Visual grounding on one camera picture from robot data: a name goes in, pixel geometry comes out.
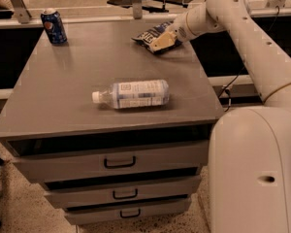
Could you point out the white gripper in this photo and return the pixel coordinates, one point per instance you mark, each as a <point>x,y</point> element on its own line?
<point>178,32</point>

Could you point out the blue chip bag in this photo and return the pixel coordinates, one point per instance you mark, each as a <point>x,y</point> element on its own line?
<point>144,39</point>

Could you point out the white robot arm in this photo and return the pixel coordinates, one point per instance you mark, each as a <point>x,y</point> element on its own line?
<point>250,147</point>

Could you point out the clear bottle with blue label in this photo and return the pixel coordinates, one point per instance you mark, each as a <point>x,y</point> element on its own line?
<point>127,95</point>

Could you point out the blue Pepsi can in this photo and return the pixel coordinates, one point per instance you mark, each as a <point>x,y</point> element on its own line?
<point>53,26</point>

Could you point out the grey drawer cabinet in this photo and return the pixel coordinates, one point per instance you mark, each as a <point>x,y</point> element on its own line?
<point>108,129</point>

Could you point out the top grey drawer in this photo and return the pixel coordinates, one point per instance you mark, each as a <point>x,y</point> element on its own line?
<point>68,166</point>

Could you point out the grey drawer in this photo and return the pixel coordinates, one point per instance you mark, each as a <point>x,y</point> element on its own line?
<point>68,166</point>
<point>122,192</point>
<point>133,210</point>

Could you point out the middle grey drawer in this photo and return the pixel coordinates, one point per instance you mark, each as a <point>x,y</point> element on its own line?
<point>122,192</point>

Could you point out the bottom grey drawer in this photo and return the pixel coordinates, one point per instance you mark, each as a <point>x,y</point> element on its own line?
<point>133,210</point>

